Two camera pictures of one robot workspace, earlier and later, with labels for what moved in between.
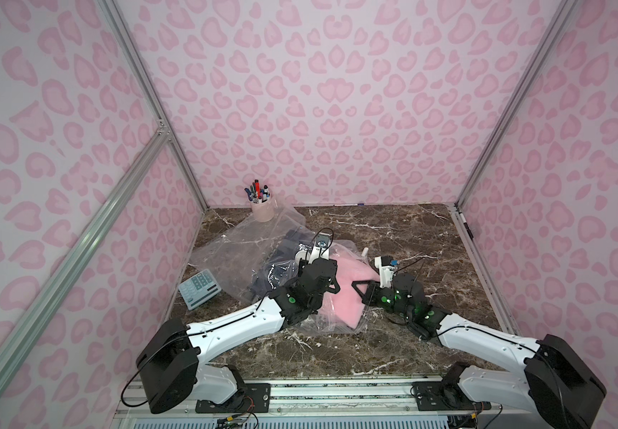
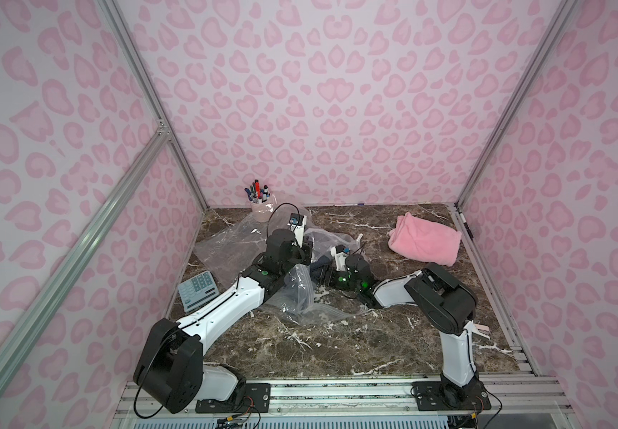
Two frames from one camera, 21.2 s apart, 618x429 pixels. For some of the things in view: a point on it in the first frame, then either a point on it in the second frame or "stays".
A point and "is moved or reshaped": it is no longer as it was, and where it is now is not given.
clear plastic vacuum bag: [318, 285] is moved or reshaped
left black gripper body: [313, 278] → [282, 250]
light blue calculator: [199, 289] stays
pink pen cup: [264, 211] stays
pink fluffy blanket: [346, 305] → [424, 240]
